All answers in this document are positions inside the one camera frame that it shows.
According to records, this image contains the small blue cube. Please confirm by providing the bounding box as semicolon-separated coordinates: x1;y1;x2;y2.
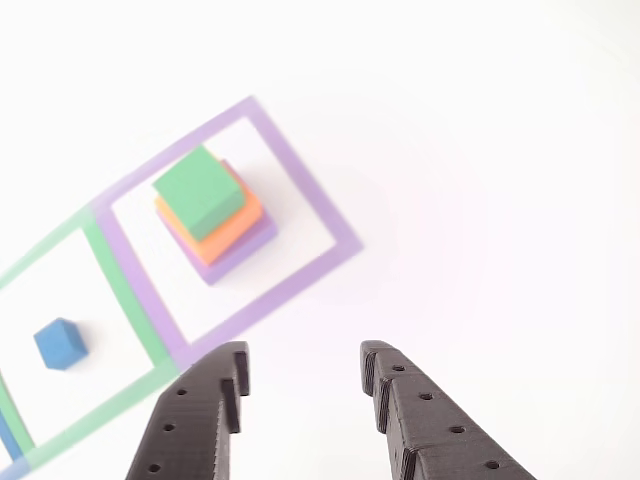
33;317;90;372

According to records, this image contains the purple block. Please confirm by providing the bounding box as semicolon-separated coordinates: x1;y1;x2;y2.
155;158;279;287

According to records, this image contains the orange block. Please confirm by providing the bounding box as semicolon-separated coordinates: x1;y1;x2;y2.
153;158;265;266

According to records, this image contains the green block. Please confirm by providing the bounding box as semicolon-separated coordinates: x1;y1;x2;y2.
152;144;248;243

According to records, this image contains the green tape square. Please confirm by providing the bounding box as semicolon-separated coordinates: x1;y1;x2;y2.
0;209;181;471

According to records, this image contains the purple tape square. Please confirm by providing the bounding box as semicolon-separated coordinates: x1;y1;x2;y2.
92;94;365;374

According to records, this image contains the blue tape square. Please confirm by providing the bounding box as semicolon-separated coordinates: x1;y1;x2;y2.
0;407;31;480

